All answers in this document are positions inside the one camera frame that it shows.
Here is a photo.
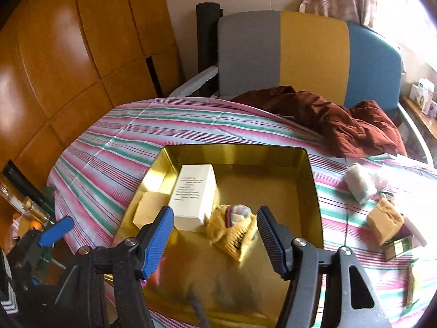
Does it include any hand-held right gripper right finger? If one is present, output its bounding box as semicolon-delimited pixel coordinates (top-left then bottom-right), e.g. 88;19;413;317
256;206;391;328

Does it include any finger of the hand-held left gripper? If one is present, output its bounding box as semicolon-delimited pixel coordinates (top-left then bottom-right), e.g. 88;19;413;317
38;216;75;247

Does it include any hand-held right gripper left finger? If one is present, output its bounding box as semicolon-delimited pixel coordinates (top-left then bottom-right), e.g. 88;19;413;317
51;206;175;328

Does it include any yellow knitted sock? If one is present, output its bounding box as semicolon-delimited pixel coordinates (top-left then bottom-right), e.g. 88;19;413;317
206;204;258;263

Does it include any gold metal tin box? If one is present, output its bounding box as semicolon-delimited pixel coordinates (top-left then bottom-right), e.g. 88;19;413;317
113;144;324;328

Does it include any cream soap block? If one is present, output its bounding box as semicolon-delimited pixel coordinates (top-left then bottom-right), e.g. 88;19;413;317
132;191;171;228

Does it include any clear glass bottle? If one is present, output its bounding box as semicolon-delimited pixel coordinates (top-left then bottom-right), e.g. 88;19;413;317
0;183;50;224

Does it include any tall white cardboard box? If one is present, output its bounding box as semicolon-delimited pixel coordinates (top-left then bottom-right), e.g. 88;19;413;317
169;165;218;233

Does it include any striped pink green bedsheet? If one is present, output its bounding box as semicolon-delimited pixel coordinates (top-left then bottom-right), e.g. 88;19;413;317
48;97;437;328

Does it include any tan sponge block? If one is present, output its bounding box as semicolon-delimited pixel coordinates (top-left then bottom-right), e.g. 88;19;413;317
366;196;405;247

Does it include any small green gold box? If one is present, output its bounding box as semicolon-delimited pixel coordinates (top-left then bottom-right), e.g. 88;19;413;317
382;235;414;263

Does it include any maroon cloth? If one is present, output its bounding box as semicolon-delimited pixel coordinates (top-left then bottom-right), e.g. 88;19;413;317
230;85;408;159

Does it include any wooden wardrobe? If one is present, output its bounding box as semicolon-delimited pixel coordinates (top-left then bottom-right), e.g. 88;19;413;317
0;0;187;219

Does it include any grey yellow blue headboard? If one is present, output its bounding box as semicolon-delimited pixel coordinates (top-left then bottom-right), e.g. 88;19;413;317
217;10;403;110

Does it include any wooden shelf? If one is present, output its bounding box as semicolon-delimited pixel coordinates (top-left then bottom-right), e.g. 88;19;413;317
399;94;437;132

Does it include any white blue carton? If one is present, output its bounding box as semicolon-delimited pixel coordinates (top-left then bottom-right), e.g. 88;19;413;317
411;78;435;105

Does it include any white bed frame rail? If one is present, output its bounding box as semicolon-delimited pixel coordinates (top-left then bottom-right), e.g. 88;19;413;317
396;109;435;169
169;66;219;98

